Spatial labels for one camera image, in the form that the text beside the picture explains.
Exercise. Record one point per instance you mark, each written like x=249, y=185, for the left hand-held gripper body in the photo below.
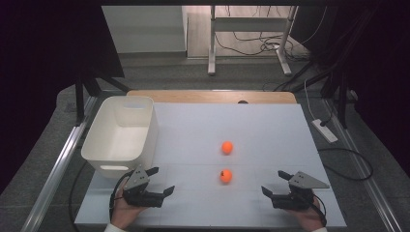
x=141, y=196

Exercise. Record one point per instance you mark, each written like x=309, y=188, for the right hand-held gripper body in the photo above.
x=291, y=201

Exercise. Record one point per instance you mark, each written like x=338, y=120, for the white plastic bin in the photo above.
x=121, y=141

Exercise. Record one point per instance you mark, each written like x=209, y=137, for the orange ball with dark mark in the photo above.
x=226, y=176

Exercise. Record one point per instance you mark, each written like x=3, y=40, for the plain orange ball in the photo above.
x=227, y=147

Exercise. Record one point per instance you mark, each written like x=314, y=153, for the person's left hand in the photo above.
x=124, y=214

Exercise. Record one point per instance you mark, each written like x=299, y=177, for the person's right hand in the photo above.
x=311, y=219

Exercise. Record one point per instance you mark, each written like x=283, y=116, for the white power strip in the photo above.
x=325, y=130

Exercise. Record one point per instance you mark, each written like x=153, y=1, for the pale blue board mat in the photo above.
x=206, y=129

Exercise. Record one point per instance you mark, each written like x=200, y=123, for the black table grommet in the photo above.
x=242, y=102

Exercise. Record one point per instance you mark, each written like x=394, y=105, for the black tripod stand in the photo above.
x=79, y=103
x=342, y=103

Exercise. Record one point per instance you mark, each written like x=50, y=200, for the white cabinet panel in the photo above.
x=145, y=29

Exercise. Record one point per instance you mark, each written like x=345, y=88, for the metal floor rail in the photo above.
x=54, y=174
x=364, y=174

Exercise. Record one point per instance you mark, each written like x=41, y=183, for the white metal stand frame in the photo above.
x=248, y=24

